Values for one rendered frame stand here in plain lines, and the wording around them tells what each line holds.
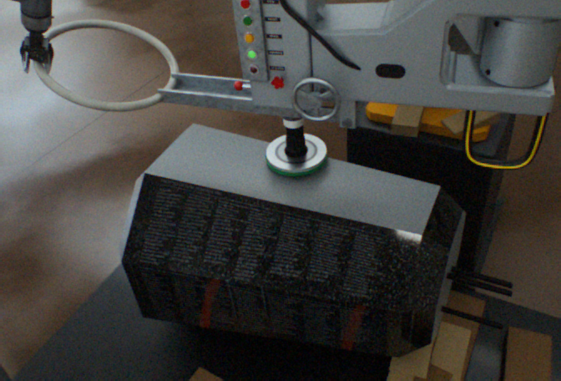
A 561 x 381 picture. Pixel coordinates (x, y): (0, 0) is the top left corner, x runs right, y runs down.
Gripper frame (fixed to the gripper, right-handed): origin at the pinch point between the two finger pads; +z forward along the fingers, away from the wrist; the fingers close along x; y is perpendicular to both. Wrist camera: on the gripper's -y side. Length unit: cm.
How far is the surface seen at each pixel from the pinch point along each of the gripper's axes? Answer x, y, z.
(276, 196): 76, 52, 3
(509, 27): 113, 62, -76
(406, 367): 127, 100, 39
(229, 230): 63, 56, 17
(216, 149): 63, 20, 14
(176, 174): 48, 30, 18
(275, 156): 78, 37, -1
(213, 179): 59, 37, 12
